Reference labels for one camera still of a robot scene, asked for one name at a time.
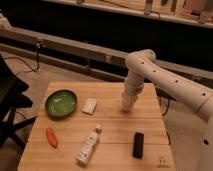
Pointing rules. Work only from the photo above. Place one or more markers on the green round plate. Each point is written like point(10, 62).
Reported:
point(61, 103)

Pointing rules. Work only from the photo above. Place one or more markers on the black office chair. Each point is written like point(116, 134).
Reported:
point(11, 98)

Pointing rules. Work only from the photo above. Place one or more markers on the orange carrot toy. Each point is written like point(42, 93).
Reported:
point(51, 137)

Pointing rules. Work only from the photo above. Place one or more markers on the black rectangular remote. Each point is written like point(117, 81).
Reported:
point(138, 145)

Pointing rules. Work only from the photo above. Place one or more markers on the white paper cup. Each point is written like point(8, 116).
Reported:
point(127, 103)

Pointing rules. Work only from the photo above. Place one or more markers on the white rectangular sponge block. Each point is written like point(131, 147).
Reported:
point(89, 106)

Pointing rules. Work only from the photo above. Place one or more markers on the white plastic bottle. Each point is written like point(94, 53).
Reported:
point(88, 146)

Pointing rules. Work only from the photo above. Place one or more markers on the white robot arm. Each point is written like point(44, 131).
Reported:
point(141, 65)

